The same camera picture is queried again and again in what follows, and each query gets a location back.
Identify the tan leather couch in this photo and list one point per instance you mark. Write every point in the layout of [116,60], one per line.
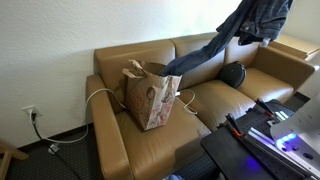
[156,150]

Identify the blue denim jeans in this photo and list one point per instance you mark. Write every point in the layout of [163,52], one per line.
[253,16]

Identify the black robot table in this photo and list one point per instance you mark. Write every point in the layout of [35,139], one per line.
[226,156]

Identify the light wooden side table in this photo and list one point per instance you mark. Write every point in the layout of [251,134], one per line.
[293,45]

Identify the grey power adapter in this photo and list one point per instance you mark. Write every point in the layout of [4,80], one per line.
[54,148]

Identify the orange and black clamp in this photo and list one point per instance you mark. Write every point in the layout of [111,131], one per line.
[265,106]
[235,126]

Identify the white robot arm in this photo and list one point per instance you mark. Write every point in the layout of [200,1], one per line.
[300,126]

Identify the aluminium extrusion rail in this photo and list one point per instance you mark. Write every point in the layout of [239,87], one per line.
[266,138]

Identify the small blue object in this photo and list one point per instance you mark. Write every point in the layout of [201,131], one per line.
[173,177]

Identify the white wall power outlet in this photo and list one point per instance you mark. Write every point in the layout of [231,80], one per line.
[28,109]

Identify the black round zip case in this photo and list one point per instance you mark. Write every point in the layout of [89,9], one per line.
[232,75]

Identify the printed brown paper bag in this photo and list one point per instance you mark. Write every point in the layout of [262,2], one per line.
[150,100]

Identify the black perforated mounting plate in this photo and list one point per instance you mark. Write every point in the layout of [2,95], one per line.
[253,125]

